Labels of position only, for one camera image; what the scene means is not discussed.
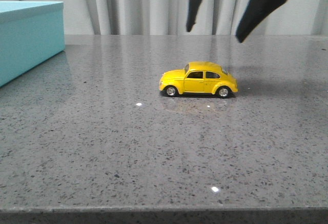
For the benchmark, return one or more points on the yellow toy beetle car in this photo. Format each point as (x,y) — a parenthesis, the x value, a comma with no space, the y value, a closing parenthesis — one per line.
(198,77)

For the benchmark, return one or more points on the light blue plastic box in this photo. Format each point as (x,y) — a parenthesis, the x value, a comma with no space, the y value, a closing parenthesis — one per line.
(31,33)

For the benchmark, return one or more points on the white pleated curtain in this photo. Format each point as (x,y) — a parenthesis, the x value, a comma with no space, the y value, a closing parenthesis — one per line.
(161,17)

